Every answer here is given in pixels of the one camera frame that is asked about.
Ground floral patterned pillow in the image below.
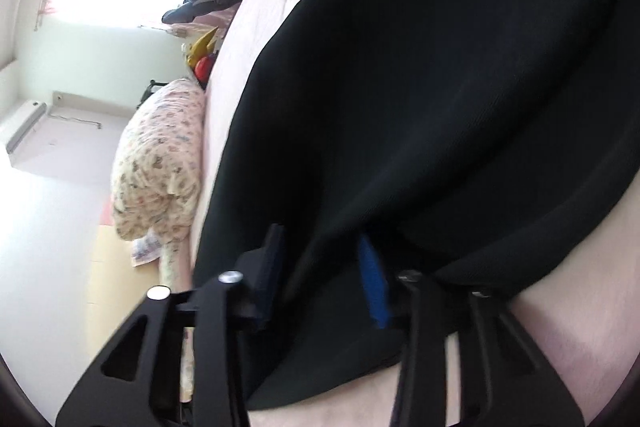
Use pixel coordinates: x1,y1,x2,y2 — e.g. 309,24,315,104
111,78,207,243

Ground pink bed sheet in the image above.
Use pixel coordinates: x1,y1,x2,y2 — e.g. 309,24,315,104
180,0,640,427

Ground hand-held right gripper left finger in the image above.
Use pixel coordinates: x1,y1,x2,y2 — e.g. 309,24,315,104
54,223,287,427

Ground long floral pillow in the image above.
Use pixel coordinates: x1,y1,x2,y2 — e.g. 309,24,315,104
157,202,198,403

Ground small printed cloth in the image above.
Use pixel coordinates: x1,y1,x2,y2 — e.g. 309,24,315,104
131,229,162,267

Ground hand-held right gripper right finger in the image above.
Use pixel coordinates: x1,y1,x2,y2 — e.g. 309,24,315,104
356,234,587,427

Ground black pants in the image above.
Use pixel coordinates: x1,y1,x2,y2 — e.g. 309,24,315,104
192,0,640,413

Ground white air conditioner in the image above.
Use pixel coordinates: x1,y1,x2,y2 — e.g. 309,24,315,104
0,101,48,155

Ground cream headboard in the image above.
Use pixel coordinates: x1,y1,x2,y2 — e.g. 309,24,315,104
85,222,193,308

